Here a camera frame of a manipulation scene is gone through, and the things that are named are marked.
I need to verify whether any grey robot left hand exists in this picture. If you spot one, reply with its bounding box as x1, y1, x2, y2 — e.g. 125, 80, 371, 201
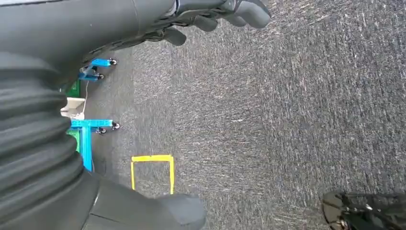
0, 0, 272, 230

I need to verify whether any green plastic crate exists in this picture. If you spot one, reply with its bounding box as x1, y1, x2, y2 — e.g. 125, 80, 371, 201
64, 79, 82, 154

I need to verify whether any white box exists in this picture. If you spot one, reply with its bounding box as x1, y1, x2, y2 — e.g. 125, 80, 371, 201
60, 97, 86, 121

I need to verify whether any ribbed grey left arm sleeve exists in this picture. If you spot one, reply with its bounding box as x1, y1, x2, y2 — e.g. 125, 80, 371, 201
0, 51, 86, 223

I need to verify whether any yellow floor tape square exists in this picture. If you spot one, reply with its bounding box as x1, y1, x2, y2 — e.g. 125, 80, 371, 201
130, 154, 175, 195

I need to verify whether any black robot foot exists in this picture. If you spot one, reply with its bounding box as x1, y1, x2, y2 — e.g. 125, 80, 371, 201
321, 190, 406, 230

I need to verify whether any thin white cable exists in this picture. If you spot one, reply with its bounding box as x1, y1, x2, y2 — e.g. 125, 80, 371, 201
81, 80, 90, 115

